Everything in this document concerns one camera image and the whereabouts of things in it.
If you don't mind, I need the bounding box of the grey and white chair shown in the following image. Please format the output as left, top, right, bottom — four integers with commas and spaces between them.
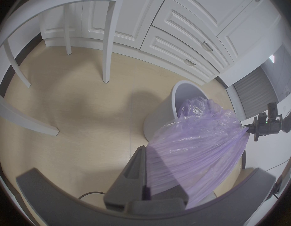
0, 0, 119, 136

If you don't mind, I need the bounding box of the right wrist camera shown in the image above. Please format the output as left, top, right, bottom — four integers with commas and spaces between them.
258, 112, 269, 125

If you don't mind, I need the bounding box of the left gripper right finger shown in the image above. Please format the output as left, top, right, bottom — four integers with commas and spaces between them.
127, 147, 189, 215

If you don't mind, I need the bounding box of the grey ribbed panel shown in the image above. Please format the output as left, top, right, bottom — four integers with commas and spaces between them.
232, 67, 278, 121

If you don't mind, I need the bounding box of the white wardrobe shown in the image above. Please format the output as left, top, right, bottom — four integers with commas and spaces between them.
39, 0, 286, 87

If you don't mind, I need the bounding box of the black cable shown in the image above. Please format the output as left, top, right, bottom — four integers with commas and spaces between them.
78, 191, 106, 200

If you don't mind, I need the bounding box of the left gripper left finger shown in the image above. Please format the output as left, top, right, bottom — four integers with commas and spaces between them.
104, 145, 148, 210

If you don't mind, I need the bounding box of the white trash bin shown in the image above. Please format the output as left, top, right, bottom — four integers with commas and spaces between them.
143, 80, 215, 142

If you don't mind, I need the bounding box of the purple plastic bag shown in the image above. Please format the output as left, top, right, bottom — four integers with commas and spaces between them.
145, 97, 250, 208

